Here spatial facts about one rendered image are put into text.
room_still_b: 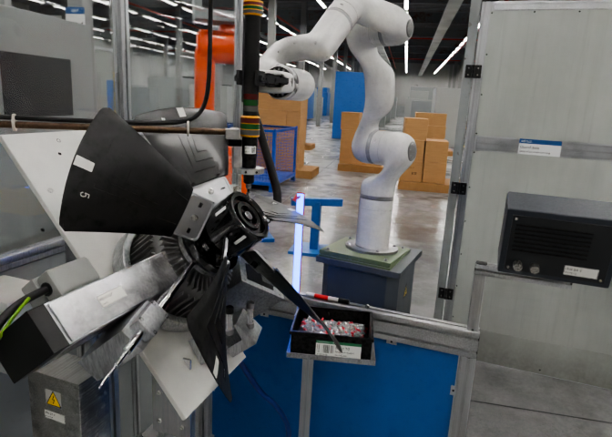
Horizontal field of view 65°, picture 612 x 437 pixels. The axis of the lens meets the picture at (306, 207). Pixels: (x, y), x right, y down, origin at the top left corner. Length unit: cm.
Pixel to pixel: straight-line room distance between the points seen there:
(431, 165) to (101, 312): 797
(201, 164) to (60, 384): 58
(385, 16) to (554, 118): 144
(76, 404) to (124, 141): 61
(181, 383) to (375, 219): 90
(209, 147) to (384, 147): 70
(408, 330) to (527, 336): 165
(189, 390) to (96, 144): 53
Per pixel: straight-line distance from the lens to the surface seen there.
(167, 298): 93
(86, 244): 110
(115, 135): 91
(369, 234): 170
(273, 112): 916
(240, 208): 101
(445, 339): 147
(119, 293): 92
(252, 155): 109
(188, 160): 113
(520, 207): 131
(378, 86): 163
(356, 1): 149
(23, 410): 179
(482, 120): 277
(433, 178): 865
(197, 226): 100
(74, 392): 123
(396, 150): 163
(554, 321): 303
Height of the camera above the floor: 147
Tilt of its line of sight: 13 degrees down
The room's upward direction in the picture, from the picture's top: 3 degrees clockwise
